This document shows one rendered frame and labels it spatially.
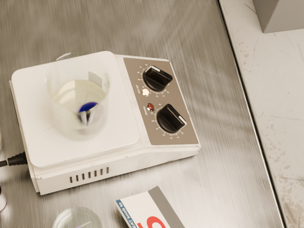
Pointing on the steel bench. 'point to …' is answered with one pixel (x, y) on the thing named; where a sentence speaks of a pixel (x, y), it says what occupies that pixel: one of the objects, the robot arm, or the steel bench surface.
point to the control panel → (159, 103)
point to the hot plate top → (26, 128)
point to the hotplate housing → (187, 152)
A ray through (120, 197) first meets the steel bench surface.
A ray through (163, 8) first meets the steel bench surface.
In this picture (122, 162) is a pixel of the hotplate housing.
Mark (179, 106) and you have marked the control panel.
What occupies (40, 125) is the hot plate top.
